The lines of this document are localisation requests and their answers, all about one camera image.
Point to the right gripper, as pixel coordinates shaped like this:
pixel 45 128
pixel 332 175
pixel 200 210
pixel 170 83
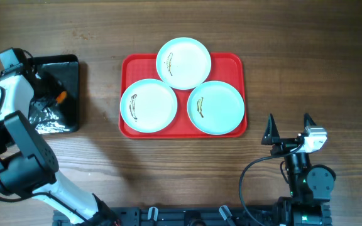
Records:
pixel 271 137

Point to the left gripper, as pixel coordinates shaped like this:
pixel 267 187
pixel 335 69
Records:
pixel 41 88

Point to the orange sponge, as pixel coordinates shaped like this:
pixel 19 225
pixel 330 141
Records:
pixel 61 97

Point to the white plate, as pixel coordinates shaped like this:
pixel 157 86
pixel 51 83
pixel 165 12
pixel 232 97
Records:
pixel 183 63
pixel 148 105
pixel 215 108

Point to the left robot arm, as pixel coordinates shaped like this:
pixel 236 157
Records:
pixel 28 166

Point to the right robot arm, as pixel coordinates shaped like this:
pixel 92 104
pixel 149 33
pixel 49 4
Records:
pixel 310 185

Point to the red plastic tray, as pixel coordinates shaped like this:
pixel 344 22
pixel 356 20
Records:
pixel 226 67

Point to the black water basin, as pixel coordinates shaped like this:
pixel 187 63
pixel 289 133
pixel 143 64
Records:
pixel 64 117

